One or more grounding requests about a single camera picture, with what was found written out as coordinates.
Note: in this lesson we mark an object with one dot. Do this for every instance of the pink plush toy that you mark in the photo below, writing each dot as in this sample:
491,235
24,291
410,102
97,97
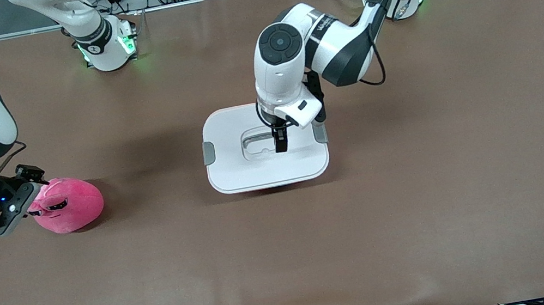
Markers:
79,207

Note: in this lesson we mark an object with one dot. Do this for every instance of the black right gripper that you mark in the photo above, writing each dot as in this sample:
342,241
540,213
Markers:
12,185

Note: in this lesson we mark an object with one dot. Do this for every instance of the brown table mat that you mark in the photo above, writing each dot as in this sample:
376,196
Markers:
290,260

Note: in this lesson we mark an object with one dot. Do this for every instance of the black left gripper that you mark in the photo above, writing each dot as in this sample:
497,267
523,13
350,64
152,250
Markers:
279,138

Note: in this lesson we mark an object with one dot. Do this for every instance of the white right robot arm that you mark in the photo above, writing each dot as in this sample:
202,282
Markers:
1,120

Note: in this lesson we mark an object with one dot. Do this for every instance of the white box lid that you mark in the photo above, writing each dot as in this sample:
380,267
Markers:
231,173

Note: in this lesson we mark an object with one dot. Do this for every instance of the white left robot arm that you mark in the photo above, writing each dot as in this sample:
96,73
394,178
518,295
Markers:
282,79

